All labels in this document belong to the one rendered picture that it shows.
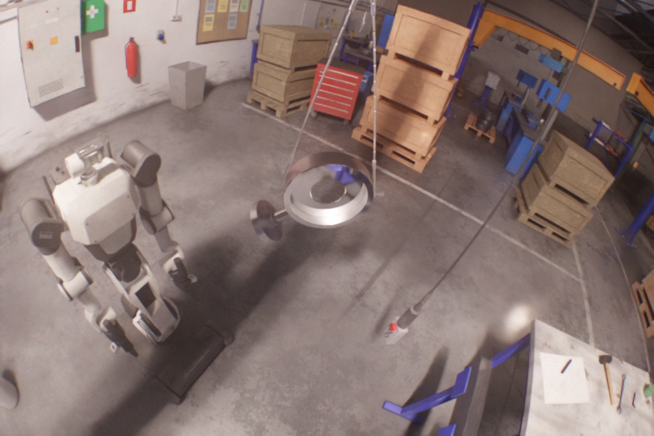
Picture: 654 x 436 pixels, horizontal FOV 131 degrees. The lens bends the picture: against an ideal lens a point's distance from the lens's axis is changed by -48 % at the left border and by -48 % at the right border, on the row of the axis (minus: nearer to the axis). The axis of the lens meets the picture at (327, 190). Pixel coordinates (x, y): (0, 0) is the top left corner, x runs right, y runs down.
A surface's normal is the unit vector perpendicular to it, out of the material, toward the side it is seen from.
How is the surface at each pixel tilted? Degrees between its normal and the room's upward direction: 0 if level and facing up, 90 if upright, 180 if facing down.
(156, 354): 0
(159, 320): 66
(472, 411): 0
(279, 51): 90
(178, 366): 0
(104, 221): 90
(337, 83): 90
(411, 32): 90
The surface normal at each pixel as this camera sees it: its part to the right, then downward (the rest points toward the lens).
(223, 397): 0.22, -0.77
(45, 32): 0.84, 0.46
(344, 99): -0.18, 0.58
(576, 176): -0.38, 0.51
